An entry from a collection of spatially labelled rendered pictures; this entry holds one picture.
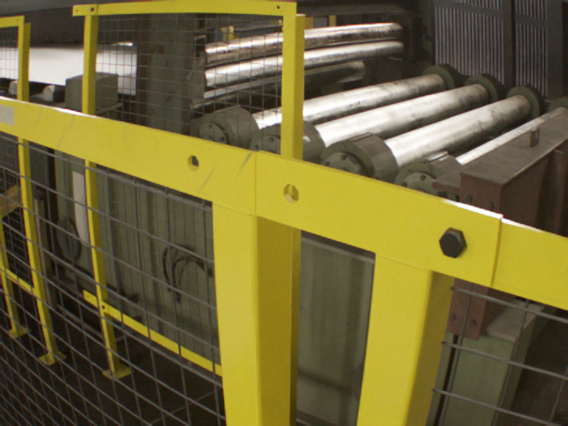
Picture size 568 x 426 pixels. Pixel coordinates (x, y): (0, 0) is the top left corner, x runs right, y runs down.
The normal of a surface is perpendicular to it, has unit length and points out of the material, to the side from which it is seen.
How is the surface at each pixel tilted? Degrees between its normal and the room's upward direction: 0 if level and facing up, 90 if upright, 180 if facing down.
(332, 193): 90
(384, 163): 62
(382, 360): 90
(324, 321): 90
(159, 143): 90
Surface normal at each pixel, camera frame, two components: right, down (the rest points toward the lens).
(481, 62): -0.62, 0.26
